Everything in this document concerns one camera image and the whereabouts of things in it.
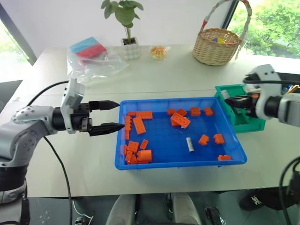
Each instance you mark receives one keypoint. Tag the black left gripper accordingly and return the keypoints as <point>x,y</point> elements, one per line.
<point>80,117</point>

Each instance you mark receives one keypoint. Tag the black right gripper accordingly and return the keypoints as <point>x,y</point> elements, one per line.
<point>252,105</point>

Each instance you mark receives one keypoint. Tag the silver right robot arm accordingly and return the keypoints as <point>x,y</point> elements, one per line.
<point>289,107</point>

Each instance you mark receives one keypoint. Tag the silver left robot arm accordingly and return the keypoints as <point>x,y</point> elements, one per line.
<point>25,126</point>

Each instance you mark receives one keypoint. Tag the green plastic bin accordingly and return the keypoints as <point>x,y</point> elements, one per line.
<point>248,125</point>

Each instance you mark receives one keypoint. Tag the blue plastic bin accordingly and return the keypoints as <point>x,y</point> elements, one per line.
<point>168,143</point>

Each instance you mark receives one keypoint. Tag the small orange toy brick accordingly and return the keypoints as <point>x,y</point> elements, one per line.
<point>203,140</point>
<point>219,138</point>
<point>195,111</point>
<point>182,112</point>
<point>125,150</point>
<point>144,144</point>
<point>127,135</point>
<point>208,111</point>
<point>131,113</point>

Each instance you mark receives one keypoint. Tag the long orange toy brick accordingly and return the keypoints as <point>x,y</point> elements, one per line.
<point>144,114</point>
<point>139,125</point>

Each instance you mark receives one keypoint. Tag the square orange toy brick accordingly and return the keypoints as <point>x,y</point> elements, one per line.
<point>133,146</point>

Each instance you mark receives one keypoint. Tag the clear plastic bag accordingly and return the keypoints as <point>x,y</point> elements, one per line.
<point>103,66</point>

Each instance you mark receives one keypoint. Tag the round orange toy block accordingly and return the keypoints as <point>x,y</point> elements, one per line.
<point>144,155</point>

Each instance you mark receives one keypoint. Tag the large orange toy brick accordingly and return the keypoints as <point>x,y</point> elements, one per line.
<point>180,120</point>

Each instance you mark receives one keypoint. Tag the white cylindrical battery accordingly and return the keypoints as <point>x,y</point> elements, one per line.
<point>190,144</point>

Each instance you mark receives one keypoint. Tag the yellow triangle piece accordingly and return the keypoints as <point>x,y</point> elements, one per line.
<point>221,41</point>

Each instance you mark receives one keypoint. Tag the red foam block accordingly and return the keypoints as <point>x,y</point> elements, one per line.
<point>92,51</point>

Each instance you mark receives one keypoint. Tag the purple triangle piece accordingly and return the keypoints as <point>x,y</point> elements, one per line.
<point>215,39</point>

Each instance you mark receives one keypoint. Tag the green plant in white pot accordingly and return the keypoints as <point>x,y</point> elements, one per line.
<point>130,49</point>

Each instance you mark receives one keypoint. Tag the light blue foam block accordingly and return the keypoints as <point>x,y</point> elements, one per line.
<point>83,45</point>

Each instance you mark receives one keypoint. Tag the grey rounded shape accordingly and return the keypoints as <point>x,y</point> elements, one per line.
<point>185,209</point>
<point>122,211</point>

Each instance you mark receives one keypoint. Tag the black shoe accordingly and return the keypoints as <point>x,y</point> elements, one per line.
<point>257,200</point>

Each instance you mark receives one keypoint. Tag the dark grey panel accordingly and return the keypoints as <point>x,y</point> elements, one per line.
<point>9,92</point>

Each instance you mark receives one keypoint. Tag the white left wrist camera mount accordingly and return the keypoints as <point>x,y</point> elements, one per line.
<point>71,93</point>

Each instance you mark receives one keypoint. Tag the dark window frame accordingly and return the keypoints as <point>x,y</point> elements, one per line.
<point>20,39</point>
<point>229,14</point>

